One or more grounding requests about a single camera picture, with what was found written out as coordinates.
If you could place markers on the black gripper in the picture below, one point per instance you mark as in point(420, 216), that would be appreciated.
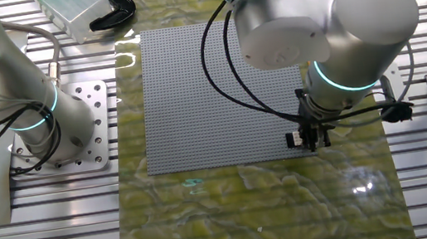
point(309, 112)

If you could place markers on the black Lego plate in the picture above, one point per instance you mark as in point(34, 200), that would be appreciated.
point(288, 141)

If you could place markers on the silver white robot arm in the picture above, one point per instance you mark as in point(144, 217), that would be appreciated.
point(374, 13)

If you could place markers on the large grey Lego baseplate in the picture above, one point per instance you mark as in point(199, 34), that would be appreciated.
point(185, 98)

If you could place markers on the green marble pattern mat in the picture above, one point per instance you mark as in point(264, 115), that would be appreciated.
point(252, 214)

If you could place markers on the black C-clamp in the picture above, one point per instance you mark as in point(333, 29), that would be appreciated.
point(119, 11)

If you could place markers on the translucent plastic box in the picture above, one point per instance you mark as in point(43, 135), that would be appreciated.
point(73, 13)

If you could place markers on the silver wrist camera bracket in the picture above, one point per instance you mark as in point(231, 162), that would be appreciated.
point(387, 86)

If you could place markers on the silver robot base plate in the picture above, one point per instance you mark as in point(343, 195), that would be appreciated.
point(103, 110)

